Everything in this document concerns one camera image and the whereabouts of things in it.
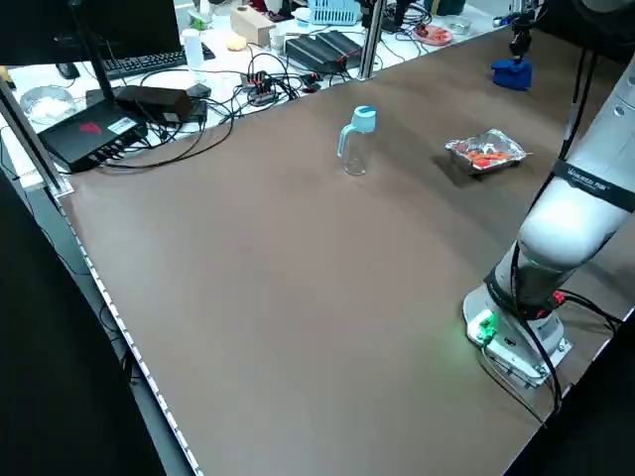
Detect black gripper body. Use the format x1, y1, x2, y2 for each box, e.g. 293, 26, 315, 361
508, 12, 545, 39

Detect blue dishcloth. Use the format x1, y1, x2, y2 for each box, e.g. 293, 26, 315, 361
490, 57, 534, 92

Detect aluminum foil pan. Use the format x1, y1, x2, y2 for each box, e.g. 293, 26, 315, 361
444, 128, 529, 178

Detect clear bottle light blue cap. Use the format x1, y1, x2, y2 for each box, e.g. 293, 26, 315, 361
336, 104, 380, 178

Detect white plastic bottle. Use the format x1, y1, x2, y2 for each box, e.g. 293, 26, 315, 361
180, 28, 205, 70

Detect pink plate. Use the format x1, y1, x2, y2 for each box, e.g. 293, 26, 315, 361
413, 24, 454, 48

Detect red orange food pieces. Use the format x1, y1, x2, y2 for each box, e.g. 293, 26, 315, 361
465, 147, 513, 169

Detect light blue plastic basket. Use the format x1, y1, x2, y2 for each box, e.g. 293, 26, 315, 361
308, 0, 362, 26

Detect black flat metal box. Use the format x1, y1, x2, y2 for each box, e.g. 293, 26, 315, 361
285, 30, 364, 71

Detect hub with red plugs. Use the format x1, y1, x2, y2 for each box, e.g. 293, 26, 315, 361
240, 70, 280, 106

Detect light wooden box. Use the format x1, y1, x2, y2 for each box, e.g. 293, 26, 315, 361
228, 5, 277, 48

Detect black power brick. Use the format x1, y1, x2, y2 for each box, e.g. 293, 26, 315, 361
116, 84, 194, 126

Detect black keyboard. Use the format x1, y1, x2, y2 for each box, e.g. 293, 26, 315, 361
96, 48, 217, 81

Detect black computer monitor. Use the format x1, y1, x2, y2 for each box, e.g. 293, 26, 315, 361
0, 0, 183, 66

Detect black router box red logo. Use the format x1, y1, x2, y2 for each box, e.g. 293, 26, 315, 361
37, 86, 150, 175

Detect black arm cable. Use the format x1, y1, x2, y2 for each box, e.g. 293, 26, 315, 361
560, 47, 596, 165

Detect silver aluminium post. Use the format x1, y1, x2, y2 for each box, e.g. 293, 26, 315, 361
355, 0, 387, 81

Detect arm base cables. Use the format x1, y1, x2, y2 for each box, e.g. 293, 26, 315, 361
476, 290, 622, 428

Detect black looped router cable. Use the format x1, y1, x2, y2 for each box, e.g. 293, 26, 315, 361
96, 96, 237, 173

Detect aluminium corner frame post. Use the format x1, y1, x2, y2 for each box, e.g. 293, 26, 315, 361
0, 73, 74, 198

